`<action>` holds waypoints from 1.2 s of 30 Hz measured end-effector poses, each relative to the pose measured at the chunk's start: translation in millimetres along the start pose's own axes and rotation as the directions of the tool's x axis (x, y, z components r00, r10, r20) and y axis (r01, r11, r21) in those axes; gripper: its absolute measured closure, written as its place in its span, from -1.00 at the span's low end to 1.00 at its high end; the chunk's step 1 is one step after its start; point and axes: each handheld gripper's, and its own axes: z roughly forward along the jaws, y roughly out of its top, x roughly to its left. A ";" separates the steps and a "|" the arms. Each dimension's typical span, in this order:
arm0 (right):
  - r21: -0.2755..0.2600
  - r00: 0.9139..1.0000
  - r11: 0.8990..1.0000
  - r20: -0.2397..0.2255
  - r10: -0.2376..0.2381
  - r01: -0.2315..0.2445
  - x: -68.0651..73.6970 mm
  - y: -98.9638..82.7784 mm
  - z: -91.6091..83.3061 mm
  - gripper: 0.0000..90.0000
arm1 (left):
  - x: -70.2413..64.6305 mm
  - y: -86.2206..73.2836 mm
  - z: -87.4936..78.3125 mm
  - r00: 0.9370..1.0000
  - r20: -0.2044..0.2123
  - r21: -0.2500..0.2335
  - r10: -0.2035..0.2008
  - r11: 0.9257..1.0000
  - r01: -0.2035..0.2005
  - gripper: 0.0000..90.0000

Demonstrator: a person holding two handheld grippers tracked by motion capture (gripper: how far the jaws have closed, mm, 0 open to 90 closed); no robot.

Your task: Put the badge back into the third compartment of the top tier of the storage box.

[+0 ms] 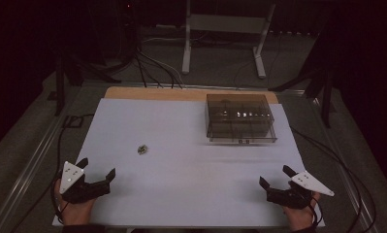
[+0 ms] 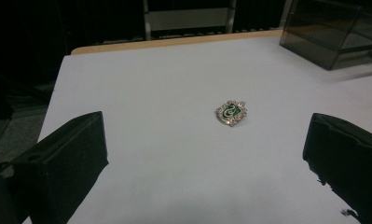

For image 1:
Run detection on person's left hand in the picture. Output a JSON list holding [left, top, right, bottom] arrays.
[[53, 179, 97, 226]]

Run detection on bundle of floor cables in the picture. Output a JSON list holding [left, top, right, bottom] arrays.
[[134, 48, 185, 89]]

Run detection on black cable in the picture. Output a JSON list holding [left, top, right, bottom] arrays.
[[289, 125, 378, 233], [6, 114, 95, 233]]

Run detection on smoky transparent drawer box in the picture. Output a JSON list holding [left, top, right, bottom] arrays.
[[205, 93, 278, 145]]

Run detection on person's right hand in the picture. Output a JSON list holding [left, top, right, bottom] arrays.
[[281, 191, 321, 232]]

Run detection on black tripod stand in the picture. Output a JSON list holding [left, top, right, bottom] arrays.
[[47, 38, 122, 117], [268, 32, 338, 129]]

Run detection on white table mat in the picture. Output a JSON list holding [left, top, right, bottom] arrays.
[[51, 98, 325, 228]]

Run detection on white metal stand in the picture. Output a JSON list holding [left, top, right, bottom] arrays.
[[181, 0, 277, 80]]

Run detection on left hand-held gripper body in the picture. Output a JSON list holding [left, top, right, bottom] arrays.
[[58, 161, 112, 205]]

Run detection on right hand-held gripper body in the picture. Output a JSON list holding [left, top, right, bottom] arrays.
[[266, 171, 336, 210]]

